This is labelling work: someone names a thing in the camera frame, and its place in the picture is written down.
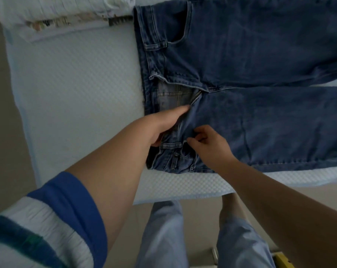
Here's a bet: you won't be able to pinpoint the person's right hand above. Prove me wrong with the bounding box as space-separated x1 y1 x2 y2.
186 125 239 175

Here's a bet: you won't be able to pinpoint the person's left hand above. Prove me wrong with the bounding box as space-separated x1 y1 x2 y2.
138 105 191 147

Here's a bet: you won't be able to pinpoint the blue denim jeans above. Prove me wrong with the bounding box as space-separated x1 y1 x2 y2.
133 0 337 174

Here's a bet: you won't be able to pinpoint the person's left forearm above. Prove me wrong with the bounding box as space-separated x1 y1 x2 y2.
65 119 155 253

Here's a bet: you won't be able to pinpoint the person's right forearm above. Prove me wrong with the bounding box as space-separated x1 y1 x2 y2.
220 158 337 268

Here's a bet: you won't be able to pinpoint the white quilted mattress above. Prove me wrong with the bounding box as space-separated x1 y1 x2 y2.
1 0 337 206

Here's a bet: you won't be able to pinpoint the light blue trousers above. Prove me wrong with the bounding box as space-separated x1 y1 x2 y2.
134 200 276 268

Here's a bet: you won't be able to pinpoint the yellow object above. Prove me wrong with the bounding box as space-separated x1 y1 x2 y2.
273 252 295 268

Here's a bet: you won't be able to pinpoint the folded white blanket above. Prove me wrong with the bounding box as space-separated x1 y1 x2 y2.
0 0 136 43

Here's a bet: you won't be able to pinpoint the blue white striped sleeve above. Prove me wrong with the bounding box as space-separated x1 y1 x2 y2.
0 171 108 268

